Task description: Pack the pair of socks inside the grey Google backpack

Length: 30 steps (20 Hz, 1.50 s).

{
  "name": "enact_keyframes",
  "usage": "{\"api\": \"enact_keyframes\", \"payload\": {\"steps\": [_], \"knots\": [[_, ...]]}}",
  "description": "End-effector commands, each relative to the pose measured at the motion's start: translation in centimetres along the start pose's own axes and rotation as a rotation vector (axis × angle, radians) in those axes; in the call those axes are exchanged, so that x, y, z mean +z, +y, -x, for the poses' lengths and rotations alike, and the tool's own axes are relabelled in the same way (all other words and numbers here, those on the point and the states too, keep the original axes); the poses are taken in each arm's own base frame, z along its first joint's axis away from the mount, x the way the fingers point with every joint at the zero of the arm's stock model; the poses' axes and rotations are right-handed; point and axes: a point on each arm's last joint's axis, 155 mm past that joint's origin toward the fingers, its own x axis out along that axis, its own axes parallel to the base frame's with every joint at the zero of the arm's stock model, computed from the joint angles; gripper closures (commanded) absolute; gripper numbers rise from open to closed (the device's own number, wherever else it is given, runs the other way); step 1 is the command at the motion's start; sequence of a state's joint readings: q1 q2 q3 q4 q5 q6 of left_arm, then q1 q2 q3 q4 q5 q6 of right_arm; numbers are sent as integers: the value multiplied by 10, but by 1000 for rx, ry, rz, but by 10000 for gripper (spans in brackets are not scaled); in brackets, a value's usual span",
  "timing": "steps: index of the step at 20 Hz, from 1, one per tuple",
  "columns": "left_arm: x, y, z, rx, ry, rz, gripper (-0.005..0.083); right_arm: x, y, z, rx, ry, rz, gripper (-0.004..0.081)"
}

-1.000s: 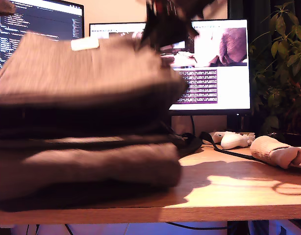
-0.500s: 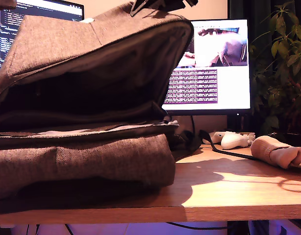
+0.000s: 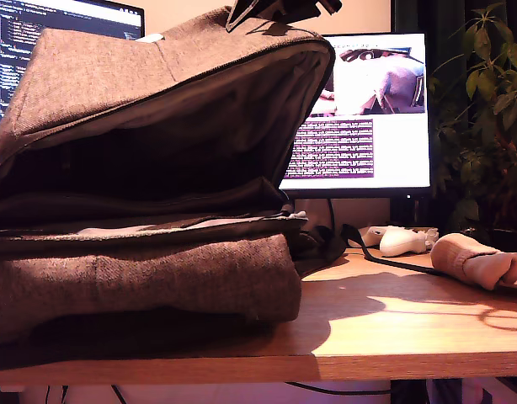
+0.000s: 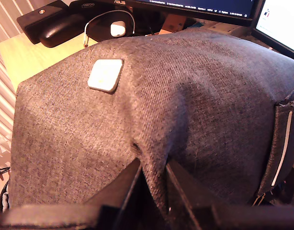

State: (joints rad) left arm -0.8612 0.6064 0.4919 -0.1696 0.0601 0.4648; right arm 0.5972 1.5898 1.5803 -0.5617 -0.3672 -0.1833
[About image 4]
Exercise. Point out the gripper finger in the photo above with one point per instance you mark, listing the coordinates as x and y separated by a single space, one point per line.
123 191
187 196

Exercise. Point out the grey fabric backpack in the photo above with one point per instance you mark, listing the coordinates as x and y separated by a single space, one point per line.
209 83

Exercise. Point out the white ribbed radiator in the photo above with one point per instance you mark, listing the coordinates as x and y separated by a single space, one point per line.
3 95

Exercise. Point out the black round pad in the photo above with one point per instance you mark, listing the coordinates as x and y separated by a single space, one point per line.
99 31

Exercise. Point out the white earbuds case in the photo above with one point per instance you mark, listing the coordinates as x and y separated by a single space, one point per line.
117 28

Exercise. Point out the black glasses case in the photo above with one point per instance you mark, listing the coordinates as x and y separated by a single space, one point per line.
60 33

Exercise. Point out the small teal item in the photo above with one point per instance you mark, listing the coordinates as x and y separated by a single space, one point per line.
198 24

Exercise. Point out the brown cardboard box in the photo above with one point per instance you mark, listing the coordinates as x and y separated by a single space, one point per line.
172 22

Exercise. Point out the monitor with dark code screen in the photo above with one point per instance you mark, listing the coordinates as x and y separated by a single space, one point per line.
197 7

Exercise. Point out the flat black box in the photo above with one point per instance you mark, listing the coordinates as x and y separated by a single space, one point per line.
41 14

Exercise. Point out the monitor with white purple screen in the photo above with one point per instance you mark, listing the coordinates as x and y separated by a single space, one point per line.
281 21

